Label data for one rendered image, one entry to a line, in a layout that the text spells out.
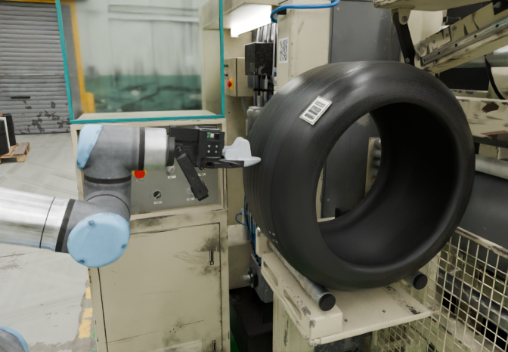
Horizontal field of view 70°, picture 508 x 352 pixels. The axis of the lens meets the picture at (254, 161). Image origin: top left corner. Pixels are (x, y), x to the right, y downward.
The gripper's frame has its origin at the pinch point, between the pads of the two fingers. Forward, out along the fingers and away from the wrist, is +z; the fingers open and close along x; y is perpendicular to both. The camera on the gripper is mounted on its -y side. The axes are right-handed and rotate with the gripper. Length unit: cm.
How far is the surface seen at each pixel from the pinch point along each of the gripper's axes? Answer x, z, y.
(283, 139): -7.4, 3.2, 6.8
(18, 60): 918, -272, 21
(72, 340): 118, -53, -131
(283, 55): 33.7, 17.8, 27.7
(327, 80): -6.0, 12.4, 20.0
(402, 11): 20, 49, 44
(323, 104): -11.0, 9.5, 14.9
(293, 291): 2.1, 15.9, -36.0
